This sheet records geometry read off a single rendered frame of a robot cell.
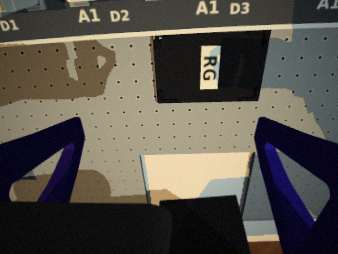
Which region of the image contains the black regrip nest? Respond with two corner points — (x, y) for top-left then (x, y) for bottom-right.
(153, 30), (271, 103)

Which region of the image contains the tip rack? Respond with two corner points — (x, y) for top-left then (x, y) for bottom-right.
(13, 0), (39, 11)

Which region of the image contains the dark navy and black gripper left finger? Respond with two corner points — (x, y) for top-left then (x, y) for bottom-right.
(0, 117), (85, 202)

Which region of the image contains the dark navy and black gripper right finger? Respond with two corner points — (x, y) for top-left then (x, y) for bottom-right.
(254, 117), (338, 254)

